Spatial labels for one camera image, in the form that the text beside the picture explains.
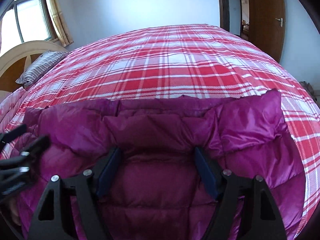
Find window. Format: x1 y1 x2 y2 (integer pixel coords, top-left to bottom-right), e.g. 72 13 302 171
1 0 57 55

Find red white plaid bedspread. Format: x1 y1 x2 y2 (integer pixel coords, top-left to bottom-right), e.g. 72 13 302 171
5 24 319 237

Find yellow curtain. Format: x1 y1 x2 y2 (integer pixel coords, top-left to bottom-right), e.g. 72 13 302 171
46 0 74 47

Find clothes pile on floor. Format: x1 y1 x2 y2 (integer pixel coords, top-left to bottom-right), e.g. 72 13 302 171
299 81 317 101

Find silver door handle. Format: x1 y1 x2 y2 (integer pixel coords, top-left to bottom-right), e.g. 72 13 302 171
275 17 284 27

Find wooden headboard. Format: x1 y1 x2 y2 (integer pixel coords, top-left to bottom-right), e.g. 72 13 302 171
0 41 68 92

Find pink floral quilt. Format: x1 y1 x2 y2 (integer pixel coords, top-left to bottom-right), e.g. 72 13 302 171
0 87 27 132

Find magenta down jacket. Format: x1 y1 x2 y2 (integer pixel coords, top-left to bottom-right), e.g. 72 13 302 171
12 90 305 239

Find dark door frame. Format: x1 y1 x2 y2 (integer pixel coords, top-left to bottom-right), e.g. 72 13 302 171
216 0 251 41

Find striped pillow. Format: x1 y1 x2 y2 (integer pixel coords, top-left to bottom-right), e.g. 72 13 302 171
15 50 68 88

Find brown wooden door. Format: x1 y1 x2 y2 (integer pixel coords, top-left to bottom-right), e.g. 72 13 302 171
249 0 285 62

